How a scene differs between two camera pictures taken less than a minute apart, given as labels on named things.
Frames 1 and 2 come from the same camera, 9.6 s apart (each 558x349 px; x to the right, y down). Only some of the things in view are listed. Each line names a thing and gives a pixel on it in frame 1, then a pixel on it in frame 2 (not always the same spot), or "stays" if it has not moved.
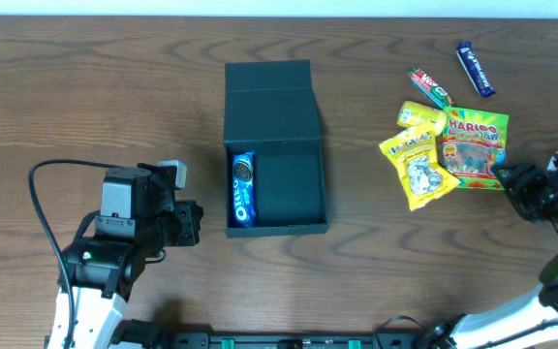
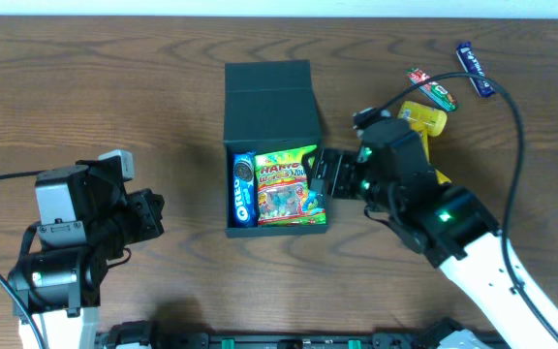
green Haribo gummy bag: [473, 143] -> [284, 197]
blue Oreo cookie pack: [244, 191] stays
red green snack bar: [430, 88] stays
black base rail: [137, 334] stays
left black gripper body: [188, 223] -> [148, 213]
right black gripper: [521, 184] -> [337, 174]
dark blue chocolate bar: [476, 72] stays
